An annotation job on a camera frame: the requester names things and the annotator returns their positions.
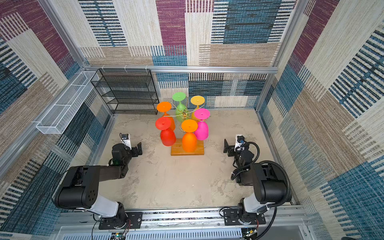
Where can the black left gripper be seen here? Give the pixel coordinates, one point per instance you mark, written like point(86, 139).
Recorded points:
point(135, 150)

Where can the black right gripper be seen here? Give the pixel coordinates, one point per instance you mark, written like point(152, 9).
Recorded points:
point(229, 147)

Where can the pink wine glass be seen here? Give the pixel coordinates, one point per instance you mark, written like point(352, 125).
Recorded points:
point(202, 131)

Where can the orange wine glass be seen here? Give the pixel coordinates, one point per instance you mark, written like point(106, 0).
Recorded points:
point(164, 107)
point(189, 139)

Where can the yellow wine glass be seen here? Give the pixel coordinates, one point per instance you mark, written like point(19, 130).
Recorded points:
point(198, 101)

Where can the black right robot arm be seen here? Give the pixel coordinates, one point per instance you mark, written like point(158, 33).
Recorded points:
point(270, 182)

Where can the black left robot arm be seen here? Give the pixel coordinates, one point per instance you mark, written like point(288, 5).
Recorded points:
point(79, 190)

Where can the red wine glass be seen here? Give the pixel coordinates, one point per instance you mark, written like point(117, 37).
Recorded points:
point(167, 135)

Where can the wooden rack base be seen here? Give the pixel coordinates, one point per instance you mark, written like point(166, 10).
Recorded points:
point(178, 149)

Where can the green wine glass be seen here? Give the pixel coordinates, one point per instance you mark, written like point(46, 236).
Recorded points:
point(181, 111)

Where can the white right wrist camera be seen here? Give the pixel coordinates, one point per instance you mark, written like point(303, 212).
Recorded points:
point(240, 142)

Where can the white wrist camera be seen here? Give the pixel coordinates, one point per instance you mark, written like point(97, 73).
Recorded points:
point(240, 142)
point(126, 140)

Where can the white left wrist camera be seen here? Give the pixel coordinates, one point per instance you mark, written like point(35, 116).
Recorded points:
point(126, 140)

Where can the gold wire glass rack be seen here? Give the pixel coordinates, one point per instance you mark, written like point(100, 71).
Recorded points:
point(190, 119)

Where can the black wire mesh shelf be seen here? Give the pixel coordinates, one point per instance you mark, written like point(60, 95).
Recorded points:
point(127, 91)

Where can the white wire mesh basket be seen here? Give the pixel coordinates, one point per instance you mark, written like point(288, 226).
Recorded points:
point(59, 116)

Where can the white slotted cable duct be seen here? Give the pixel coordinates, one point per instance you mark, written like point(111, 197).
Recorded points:
point(201, 234)

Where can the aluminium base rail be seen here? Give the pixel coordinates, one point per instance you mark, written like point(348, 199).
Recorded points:
point(162, 219)

